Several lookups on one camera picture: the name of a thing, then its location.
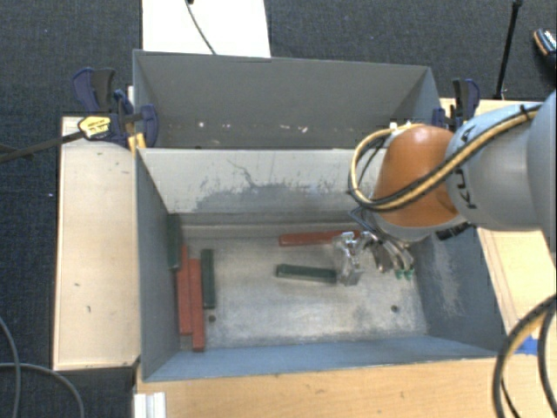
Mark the grey metal bin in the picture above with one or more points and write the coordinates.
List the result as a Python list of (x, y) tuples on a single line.
[(278, 312)]

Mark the red-brown flat block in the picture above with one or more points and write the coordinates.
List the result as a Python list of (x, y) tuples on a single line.
[(184, 294), (197, 312), (309, 238)]

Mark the pale wood board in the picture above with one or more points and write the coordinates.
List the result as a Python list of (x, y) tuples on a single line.
[(98, 251)]

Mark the dark green flat block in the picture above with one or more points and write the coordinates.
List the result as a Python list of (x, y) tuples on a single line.
[(208, 279), (174, 242), (304, 273)]

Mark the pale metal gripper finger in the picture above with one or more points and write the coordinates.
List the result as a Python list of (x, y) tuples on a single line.
[(347, 244), (351, 272)]

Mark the black cylinder on white bracket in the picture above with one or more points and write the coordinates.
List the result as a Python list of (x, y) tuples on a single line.
[(450, 233)]

